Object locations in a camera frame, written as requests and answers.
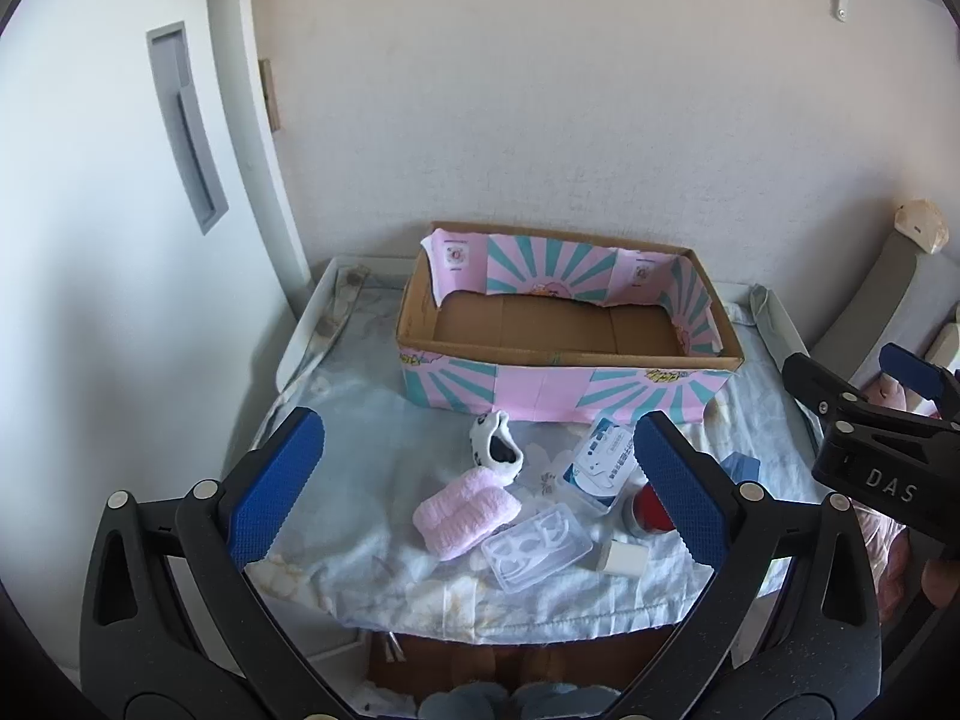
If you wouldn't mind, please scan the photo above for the white and blue packet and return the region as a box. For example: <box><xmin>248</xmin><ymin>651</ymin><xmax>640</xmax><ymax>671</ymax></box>
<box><xmin>562</xmin><ymin>418</ymin><xmax>647</xmax><ymax>515</ymax></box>

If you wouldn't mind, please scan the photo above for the black and white sock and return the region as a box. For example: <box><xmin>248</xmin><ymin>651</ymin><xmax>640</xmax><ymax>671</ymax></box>
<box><xmin>469</xmin><ymin>411</ymin><xmax>524</xmax><ymax>487</ymax></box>

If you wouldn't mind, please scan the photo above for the white charger adapter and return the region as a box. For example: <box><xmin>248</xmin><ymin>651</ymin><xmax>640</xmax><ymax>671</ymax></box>
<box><xmin>596</xmin><ymin>538</ymin><xmax>650</xmax><ymax>578</ymax></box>

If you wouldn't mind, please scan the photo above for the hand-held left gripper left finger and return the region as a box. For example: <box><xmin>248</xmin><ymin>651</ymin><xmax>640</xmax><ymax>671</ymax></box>
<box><xmin>79</xmin><ymin>406</ymin><xmax>353</xmax><ymax>720</ymax></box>

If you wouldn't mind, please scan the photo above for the small blue box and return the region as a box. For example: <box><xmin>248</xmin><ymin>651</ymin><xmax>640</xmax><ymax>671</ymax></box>
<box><xmin>716</xmin><ymin>452</ymin><xmax>767</xmax><ymax>482</ymax></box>

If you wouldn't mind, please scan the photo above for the door hinge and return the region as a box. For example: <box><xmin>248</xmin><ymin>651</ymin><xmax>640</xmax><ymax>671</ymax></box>
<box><xmin>259</xmin><ymin>58</ymin><xmax>280</xmax><ymax>132</ymax></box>

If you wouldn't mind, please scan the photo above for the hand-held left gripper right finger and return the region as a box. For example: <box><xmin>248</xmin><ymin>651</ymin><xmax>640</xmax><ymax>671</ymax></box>
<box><xmin>611</xmin><ymin>411</ymin><xmax>882</xmax><ymax>720</ymax></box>

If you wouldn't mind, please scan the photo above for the beige plush toy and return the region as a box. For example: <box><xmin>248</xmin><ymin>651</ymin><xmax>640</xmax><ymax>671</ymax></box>
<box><xmin>892</xmin><ymin>199</ymin><xmax>950</xmax><ymax>252</ymax></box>

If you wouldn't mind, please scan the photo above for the red round lid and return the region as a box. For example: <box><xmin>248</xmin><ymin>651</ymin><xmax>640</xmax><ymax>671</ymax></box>
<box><xmin>624</xmin><ymin>481</ymin><xmax>680</xmax><ymax>539</ymax></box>

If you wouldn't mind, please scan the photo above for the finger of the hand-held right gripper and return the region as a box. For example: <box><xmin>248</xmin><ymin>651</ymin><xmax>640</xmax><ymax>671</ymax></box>
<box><xmin>879</xmin><ymin>343</ymin><xmax>960</xmax><ymax>421</ymax></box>
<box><xmin>781</xmin><ymin>352</ymin><xmax>893</xmax><ymax>436</ymax></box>

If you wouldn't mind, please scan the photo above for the light blue floral cloth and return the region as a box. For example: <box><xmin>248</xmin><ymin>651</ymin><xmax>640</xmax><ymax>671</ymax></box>
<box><xmin>247</xmin><ymin>262</ymin><xmax>826</xmax><ymax>646</ymax></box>

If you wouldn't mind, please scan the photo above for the white door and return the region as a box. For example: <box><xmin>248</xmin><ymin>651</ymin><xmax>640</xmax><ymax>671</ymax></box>
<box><xmin>0</xmin><ymin>0</ymin><xmax>308</xmax><ymax>691</ymax></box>

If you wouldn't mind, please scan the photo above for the grey sofa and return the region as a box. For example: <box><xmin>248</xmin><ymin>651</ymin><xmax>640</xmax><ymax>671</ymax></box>
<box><xmin>810</xmin><ymin>229</ymin><xmax>960</xmax><ymax>391</ymax></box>

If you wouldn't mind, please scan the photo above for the pink cloth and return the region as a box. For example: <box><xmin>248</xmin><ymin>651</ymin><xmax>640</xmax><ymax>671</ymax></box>
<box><xmin>855</xmin><ymin>502</ymin><xmax>912</xmax><ymax>623</ymax></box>

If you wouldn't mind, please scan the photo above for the clear plastic case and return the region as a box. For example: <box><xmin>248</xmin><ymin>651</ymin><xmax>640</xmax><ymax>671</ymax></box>
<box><xmin>480</xmin><ymin>504</ymin><xmax>593</xmax><ymax>592</ymax></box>

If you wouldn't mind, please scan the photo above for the pink striped cardboard box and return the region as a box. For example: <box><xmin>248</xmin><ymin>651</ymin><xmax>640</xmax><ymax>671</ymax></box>
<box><xmin>395</xmin><ymin>221</ymin><xmax>745</xmax><ymax>425</ymax></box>

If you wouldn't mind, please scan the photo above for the pink towel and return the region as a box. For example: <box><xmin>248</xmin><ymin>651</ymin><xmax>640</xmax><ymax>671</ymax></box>
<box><xmin>412</xmin><ymin>467</ymin><xmax>521</xmax><ymax>562</ymax></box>

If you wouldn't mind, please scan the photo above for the grey recessed door handle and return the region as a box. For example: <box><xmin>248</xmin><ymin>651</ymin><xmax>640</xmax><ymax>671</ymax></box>
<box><xmin>146</xmin><ymin>21</ymin><xmax>228</xmax><ymax>235</ymax></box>

